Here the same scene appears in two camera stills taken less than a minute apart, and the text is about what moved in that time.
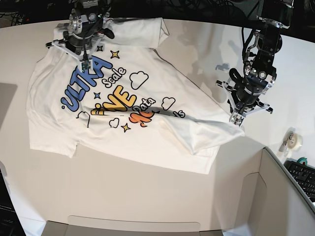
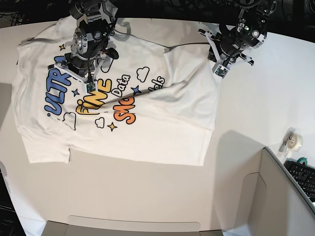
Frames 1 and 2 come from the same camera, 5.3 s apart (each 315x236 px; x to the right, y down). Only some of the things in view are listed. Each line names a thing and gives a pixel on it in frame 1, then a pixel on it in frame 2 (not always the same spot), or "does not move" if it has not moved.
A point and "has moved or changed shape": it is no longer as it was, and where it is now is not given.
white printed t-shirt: [131, 104] has moved or changed shape
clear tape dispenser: [292, 141] does not move
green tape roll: [301, 160] does not move
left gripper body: [83, 48] -> [82, 68]
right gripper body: [243, 100] -> [225, 49]
